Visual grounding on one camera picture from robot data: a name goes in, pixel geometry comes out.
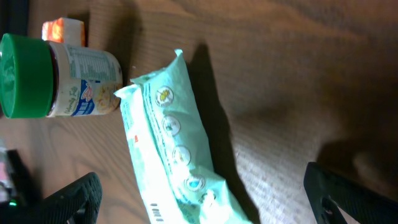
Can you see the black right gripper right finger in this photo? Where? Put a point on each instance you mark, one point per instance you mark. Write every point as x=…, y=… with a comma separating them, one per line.
x=330, y=193

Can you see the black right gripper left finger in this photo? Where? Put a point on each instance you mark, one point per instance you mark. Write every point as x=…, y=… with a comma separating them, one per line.
x=78, y=202

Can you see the light green wet wipes pack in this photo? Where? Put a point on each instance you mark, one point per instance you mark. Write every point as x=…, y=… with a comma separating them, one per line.
x=170, y=151

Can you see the green lid white jar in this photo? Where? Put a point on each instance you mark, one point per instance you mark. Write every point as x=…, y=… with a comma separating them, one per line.
x=49, y=79

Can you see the orange tissue pack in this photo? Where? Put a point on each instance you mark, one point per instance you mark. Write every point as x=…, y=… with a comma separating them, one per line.
x=65, y=30

